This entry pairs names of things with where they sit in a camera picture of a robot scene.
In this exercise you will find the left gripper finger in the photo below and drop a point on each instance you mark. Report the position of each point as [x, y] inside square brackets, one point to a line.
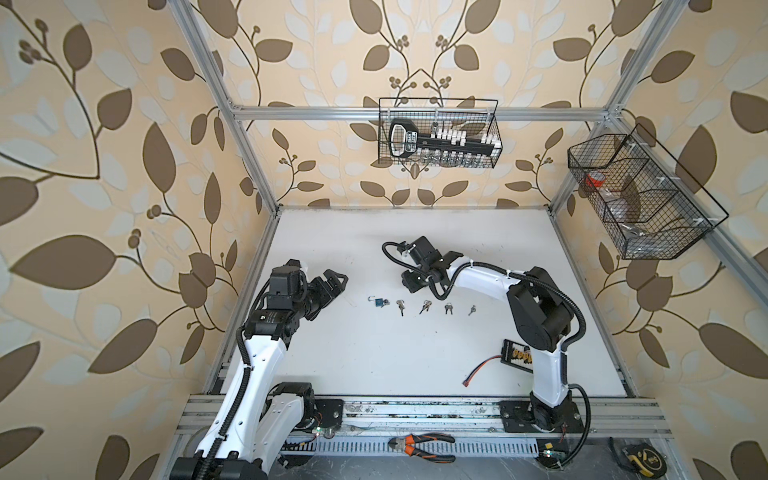
[319, 302]
[336, 282]

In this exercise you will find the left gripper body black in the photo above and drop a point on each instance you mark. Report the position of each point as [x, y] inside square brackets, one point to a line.
[310, 298]

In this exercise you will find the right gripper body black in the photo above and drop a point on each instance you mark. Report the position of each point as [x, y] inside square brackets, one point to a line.
[415, 279]

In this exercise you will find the blue small padlock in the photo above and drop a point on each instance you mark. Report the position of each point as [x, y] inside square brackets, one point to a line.
[379, 302]

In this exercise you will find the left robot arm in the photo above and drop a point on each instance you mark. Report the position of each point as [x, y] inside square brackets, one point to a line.
[258, 414]

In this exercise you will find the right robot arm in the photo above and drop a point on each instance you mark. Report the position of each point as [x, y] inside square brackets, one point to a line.
[547, 320]

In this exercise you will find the black connector board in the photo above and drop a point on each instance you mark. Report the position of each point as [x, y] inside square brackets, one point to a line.
[516, 355]

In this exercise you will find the socket set black holder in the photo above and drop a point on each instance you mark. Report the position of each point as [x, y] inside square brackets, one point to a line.
[405, 141]

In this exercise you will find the yellow black tape measure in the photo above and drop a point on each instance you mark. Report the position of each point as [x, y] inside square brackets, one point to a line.
[641, 459]

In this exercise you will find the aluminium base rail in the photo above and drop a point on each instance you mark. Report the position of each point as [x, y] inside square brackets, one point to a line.
[483, 427]

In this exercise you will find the black wire basket back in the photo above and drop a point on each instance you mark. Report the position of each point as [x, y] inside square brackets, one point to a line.
[475, 116]

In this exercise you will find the black wire basket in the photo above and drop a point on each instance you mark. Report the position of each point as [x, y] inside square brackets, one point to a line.
[652, 205]
[475, 116]

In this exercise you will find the black wire basket right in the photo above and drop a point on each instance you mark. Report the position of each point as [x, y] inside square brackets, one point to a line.
[652, 205]

